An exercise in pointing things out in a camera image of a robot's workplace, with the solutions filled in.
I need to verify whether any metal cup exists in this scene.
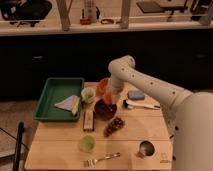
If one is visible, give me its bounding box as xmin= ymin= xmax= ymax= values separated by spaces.
xmin=139 ymin=141 xmax=155 ymax=157

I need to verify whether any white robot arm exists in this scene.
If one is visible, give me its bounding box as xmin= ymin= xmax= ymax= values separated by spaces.
xmin=108 ymin=55 xmax=213 ymax=171

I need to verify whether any green plastic tray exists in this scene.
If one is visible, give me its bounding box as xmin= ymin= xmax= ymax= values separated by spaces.
xmin=34 ymin=77 xmax=84 ymax=122

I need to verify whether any wooden block eraser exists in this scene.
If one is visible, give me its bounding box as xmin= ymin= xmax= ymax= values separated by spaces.
xmin=83 ymin=111 xmax=94 ymax=131

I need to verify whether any white bottle on shelf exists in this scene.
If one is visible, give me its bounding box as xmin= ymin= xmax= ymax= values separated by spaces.
xmin=84 ymin=0 xmax=96 ymax=23

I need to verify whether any purple bowl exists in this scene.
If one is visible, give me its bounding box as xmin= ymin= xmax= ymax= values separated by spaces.
xmin=93 ymin=99 xmax=117 ymax=121

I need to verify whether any white green mug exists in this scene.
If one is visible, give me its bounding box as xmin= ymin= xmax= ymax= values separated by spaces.
xmin=81 ymin=87 xmax=95 ymax=104

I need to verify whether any blue sponge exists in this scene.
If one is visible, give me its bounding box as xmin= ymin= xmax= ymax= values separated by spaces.
xmin=127 ymin=90 xmax=145 ymax=100

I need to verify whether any green plastic cup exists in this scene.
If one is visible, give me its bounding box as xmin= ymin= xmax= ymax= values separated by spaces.
xmin=79 ymin=135 xmax=95 ymax=153

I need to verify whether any bunch of red grapes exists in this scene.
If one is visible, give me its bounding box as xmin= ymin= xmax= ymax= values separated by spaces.
xmin=104 ymin=117 xmax=125 ymax=137

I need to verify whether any red small bowl on shelf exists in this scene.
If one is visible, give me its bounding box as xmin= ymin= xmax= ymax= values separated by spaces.
xmin=80 ymin=18 xmax=92 ymax=25

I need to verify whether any orange bowl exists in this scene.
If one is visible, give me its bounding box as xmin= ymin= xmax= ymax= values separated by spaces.
xmin=97 ymin=77 xmax=120 ymax=95

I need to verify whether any silver fork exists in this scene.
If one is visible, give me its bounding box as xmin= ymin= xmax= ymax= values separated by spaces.
xmin=83 ymin=152 xmax=121 ymax=167

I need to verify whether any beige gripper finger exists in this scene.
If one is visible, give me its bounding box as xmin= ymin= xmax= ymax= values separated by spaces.
xmin=111 ymin=94 xmax=120 ymax=104

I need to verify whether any black office chair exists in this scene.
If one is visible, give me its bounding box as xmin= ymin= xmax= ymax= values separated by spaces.
xmin=0 ymin=0 xmax=52 ymax=27

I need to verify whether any black pole stand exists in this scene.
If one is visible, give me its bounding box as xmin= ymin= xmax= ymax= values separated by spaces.
xmin=12 ymin=122 xmax=24 ymax=171

